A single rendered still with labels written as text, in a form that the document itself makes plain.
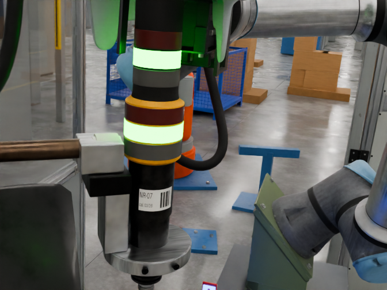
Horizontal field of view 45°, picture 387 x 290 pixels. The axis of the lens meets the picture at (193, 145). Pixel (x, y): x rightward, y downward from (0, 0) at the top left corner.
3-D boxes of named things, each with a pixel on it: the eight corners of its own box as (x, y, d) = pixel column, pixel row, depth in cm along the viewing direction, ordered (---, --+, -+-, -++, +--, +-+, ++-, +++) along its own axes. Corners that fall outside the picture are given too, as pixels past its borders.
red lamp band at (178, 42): (140, 49, 30) (141, 30, 30) (128, 43, 33) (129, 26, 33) (188, 50, 32) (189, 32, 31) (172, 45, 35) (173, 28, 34)
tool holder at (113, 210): (84, 287, 32) (85, 155, 29) (72, 239, 38) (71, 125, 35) (204, 270, 35) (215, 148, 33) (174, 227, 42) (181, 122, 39)
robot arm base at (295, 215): (273, 190, 113) (307, 169, 109) (310, 236, 115) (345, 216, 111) (269, 220, 99) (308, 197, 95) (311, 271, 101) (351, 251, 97)
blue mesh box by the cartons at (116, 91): (103, 103, 725) (105, 40, 696) (139, 91, 841) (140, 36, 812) (156, 111, 699) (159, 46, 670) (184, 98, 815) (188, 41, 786)
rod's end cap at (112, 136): (94, 138, 32) (123, 137, 32) (90, 130, 34) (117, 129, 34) (94, 166, 32) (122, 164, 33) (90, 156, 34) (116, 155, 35)
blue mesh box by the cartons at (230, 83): (164, 111, 704) (168, 46, 675) (194, 98, 816) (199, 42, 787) (218, 120, 675) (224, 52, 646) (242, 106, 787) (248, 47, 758)
